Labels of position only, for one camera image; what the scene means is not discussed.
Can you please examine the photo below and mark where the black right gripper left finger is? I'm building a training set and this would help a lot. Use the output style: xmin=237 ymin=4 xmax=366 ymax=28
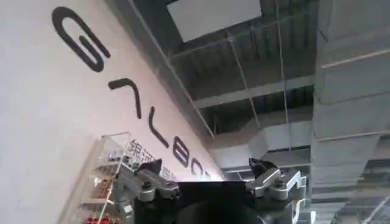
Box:
xmin=113 ymin=158 xmax=182 ymax=203

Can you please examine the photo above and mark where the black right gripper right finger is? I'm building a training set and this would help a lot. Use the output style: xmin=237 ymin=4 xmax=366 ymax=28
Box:
xmin=245 ymin=158 xmax=307 ymax=201

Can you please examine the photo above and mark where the clear shelf with goods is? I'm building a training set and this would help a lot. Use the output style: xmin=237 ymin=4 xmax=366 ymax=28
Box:
xmin=58 ymin=131 xmax=159 ymax=224

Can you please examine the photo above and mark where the white ceiling light panel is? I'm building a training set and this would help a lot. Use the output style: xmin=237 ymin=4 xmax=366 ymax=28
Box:
xmin=166 ymin=0 xmax=263 ymax=43

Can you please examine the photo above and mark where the grey ventilation duct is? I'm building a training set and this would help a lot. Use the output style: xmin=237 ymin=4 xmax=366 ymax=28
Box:
xmin=210 ymin=0 xmax=390 ymax=224

